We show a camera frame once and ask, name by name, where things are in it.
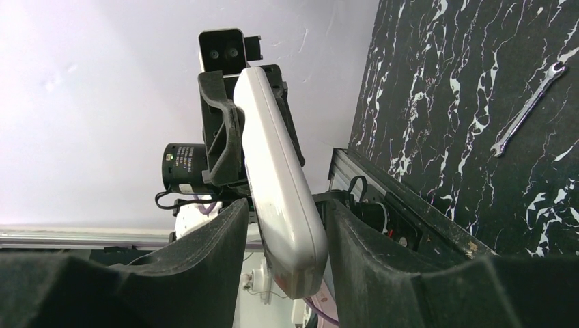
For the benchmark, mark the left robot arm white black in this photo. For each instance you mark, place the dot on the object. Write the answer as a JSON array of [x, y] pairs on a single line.
[[190, 181]]

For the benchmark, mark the aluminium frame rail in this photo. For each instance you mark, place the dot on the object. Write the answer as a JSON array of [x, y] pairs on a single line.
[[342, 170]]

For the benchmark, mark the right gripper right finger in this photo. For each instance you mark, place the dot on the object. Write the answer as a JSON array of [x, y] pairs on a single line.
[[379, 283]]

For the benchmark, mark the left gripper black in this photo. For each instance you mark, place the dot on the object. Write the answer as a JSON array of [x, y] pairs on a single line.
[[272, 153]]

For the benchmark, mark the white remote control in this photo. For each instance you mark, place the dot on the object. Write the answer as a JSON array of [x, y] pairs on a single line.
[[293, 236]]

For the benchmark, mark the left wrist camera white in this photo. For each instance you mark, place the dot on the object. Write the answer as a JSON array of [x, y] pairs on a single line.
[[228, 50]]

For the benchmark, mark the silver open-end wrench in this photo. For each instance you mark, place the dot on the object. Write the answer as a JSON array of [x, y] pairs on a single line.
[[552, 73]]

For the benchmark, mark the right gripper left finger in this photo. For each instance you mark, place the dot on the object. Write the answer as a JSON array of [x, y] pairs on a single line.
[[191, 282]]

